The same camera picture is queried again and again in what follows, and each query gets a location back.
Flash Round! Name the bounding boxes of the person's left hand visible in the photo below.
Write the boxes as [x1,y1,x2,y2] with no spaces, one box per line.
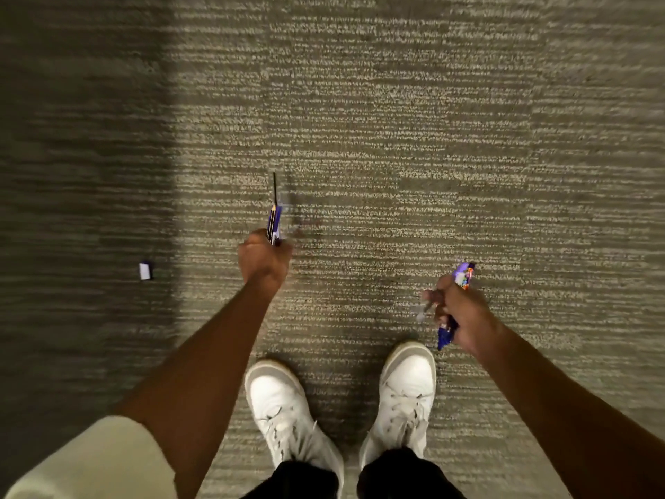
[238,229,293,294]

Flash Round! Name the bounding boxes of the person's right hand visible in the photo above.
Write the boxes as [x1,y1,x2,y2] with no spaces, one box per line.
[421,275,502,359]

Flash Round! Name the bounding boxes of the blue colourful wrapper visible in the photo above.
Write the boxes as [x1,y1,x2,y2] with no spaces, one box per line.
[437,262,476,352]

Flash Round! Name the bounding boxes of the blue pencil packet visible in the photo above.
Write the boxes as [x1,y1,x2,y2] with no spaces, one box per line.
[267,204,283,247]

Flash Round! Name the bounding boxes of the person's left forearm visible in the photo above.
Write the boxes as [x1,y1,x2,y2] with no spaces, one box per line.
[115,278,281,499]

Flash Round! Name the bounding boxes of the person's right forearm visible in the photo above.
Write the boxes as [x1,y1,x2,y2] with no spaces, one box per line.
[475,324,665,499]

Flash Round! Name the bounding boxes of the person's white right shoe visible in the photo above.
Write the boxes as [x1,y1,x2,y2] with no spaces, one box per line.
[358,341,437,471]

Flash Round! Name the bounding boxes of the person's white shoe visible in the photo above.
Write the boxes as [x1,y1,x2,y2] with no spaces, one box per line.
[358,341,437,471]
[244,359,345,499]

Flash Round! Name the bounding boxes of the person's white left shoe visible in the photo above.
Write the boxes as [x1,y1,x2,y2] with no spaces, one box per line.
[244,359,345,499]

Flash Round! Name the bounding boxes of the person's black trousers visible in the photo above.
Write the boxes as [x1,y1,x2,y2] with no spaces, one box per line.
[241,448,467,499]

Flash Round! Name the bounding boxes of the person's white shirt sleeve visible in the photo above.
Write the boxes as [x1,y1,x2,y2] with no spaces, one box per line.
[4,415,178,499]

